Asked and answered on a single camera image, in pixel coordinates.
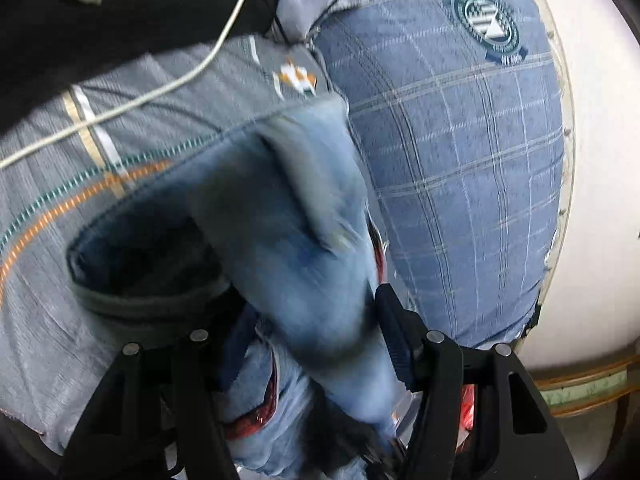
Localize light blue denim jeans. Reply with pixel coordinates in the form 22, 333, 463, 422
66, 92, 398, 479

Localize grey patterned bed sheet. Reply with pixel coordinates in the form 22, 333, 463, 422
1, 36, 329, 454

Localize blue plaid pillow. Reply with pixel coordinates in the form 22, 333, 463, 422
316, 0, 564, 348

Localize black cushion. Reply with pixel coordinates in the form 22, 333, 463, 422
0, 0, 286, 131

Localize black cable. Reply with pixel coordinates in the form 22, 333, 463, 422
234, 0, 371, 44

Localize white charging cable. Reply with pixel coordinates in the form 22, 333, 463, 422
0, 0, 271, 172

